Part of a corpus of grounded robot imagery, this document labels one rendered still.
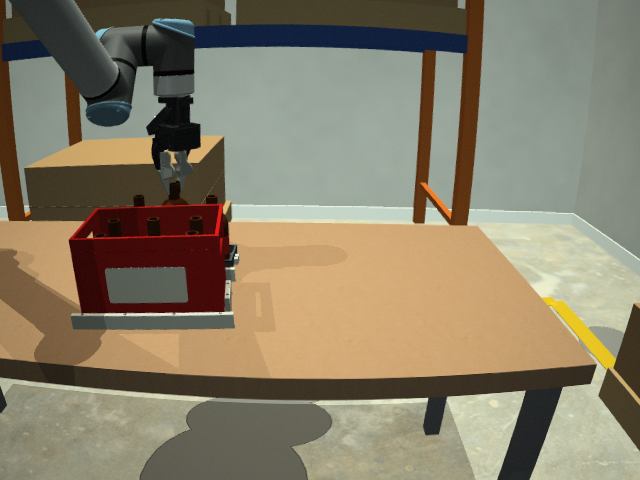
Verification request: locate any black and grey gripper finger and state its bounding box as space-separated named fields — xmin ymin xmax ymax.
xmin=151 ymin=137 xmax=175 ymax=195
xmin=174 ymin=150 xmax=193 ymax=193

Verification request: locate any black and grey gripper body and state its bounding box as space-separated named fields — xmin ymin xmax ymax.
xmin=154 ymin=95 xmax=201 ymax=152

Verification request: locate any dark red crate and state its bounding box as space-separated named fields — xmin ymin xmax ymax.
xmin=75 ymin=204 xmax=226 ymax=313

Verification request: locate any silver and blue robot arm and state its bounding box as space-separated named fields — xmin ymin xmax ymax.
xmin=9 ymin=0 xmax=195 ymax=127

